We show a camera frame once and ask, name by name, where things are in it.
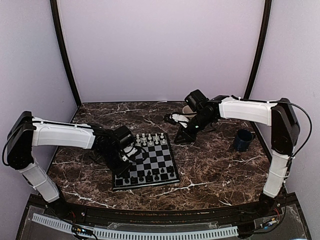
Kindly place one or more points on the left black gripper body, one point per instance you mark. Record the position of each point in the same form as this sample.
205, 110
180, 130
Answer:
115, 167

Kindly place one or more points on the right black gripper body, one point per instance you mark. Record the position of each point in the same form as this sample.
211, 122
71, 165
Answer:
192, 136

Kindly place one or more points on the black chess knight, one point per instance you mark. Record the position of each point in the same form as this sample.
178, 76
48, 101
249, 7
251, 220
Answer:
149, 178

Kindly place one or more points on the black white chessboard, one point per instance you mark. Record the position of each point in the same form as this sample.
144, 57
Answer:
155, 152

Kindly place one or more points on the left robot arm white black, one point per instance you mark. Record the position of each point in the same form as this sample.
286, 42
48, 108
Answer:
116, 147

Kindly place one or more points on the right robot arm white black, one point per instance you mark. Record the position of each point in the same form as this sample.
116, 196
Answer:
279, 115

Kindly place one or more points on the cream seashell mug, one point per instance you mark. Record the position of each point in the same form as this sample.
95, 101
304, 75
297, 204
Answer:
187, 110

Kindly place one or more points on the dark blue mug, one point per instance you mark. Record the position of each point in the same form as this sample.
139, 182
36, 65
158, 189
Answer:
243, 139

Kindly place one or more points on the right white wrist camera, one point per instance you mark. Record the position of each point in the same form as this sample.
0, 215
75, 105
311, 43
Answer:
175, 118

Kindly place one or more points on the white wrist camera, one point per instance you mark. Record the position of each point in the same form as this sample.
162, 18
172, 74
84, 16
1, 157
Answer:
175, 118
128, 152

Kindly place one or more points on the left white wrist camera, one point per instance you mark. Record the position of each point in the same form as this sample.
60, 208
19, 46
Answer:
128, 152

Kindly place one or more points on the white slotted cable duct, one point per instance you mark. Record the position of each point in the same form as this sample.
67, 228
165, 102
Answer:
119, 231

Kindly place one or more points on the right black frame post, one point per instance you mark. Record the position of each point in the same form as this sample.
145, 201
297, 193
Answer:
259, 48

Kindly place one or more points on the black frame post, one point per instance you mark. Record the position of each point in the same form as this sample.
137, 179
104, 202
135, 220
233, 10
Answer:
63, 51
259, 48

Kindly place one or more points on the left black frame post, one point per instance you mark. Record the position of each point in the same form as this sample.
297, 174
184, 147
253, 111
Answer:
63, 51

